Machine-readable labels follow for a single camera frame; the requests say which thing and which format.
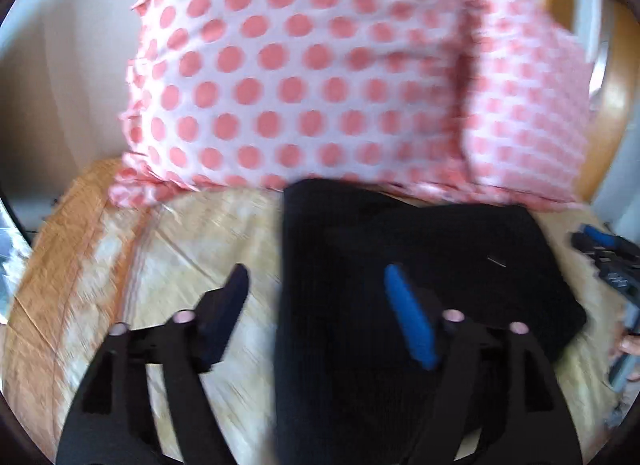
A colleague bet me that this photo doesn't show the wooden headboard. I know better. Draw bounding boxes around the wooden headboard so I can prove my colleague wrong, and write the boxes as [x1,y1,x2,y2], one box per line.
[544,0,640,202]

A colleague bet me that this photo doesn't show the person's right hand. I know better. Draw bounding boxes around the person's right hand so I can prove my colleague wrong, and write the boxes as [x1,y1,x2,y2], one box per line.
[607,330,640,372]

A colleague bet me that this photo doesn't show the black pants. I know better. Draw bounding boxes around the black pants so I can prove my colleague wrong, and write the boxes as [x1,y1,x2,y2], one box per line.
[272,178,588,465]

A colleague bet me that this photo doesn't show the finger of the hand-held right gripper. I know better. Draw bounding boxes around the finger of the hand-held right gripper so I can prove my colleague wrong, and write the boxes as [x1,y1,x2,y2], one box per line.
[581,225,620,250]
[570,232,603,260]

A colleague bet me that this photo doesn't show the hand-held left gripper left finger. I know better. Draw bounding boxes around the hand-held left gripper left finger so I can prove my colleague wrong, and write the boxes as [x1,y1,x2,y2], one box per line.
[55,262,251,465]

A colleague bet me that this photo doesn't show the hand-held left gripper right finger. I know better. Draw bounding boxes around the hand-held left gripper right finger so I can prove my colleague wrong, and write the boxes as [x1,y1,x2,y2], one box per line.
[382,262,586,465]

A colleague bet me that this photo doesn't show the pink polka dot pillow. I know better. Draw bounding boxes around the pink polka dot pillow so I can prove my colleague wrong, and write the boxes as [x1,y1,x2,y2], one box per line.
[107,0,476,208]
[460,0,597,212]

